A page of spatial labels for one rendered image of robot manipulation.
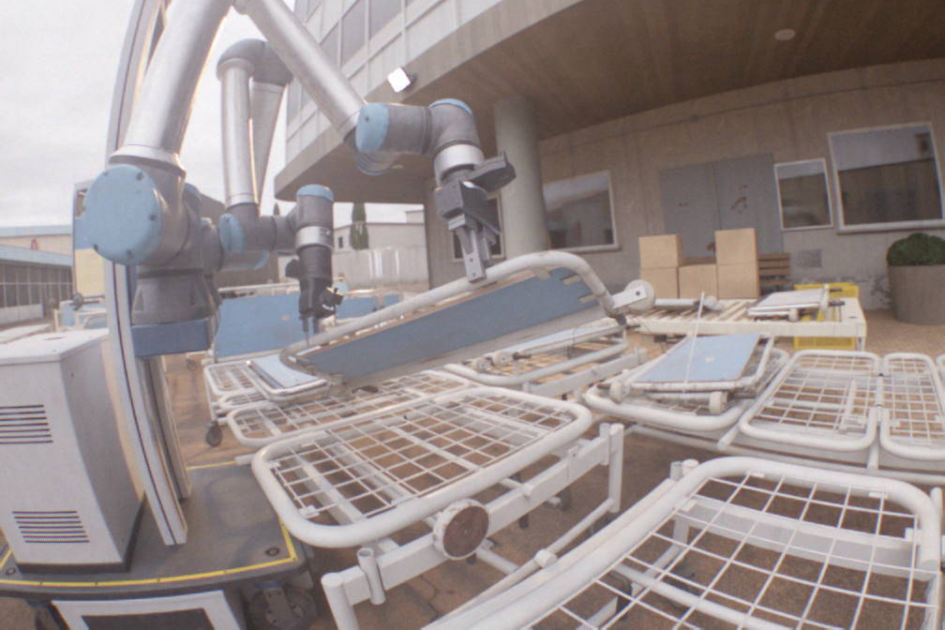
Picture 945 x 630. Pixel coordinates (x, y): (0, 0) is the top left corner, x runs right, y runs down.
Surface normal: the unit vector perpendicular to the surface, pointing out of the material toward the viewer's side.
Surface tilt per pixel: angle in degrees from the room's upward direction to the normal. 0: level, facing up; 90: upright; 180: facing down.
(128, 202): 95
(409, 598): 0
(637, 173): 90
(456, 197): 73
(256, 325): 90
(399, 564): 90
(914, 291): 101
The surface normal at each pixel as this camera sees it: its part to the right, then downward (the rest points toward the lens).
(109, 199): 0.36, 0.08
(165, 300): 0.45, -0.36
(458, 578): -0.07, -1.00
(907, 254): -0.73, -0.23
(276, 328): 0.66, -0.03
